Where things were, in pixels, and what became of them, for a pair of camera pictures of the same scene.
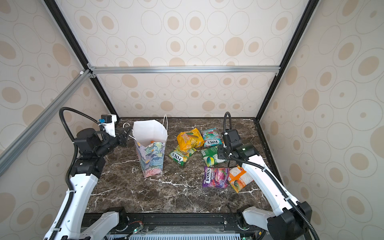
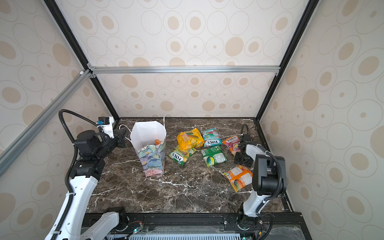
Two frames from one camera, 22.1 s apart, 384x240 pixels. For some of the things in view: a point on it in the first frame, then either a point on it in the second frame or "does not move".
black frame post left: [56, 11] does not move
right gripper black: [220, 149] to [238, 161]
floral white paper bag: [150, 137] does not move
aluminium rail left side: [9, 150] does not move
